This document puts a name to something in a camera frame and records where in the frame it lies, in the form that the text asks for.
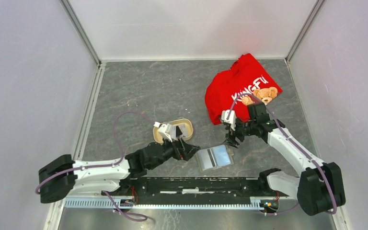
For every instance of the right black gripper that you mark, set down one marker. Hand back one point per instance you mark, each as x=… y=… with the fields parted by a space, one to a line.
x=230 y=139

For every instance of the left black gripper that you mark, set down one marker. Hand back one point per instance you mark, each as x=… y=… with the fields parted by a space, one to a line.
x=179 y=147

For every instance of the beige oval tray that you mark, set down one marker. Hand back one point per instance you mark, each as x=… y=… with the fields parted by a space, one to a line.
x=188 y=126

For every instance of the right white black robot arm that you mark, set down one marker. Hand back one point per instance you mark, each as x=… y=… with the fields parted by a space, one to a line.
x=318 y=187

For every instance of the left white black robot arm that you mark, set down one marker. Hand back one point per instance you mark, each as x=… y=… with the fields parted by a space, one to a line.
x=65 y=176

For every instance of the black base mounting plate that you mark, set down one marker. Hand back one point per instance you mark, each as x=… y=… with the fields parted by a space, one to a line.
x=194 y=190

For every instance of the red kung fu t-shirt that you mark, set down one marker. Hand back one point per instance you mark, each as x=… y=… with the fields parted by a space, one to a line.
x=245 y=81

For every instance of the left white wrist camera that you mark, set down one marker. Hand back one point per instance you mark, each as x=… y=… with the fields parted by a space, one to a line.
x=164 y=131

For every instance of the aluminium frame rail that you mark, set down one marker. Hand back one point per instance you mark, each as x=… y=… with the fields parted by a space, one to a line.
x=100 y=200

